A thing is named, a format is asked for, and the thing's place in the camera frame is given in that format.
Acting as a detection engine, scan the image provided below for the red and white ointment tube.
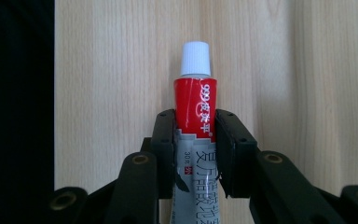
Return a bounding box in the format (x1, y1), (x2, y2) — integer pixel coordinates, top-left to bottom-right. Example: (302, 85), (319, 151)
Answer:
(171, 40), (219, 224)

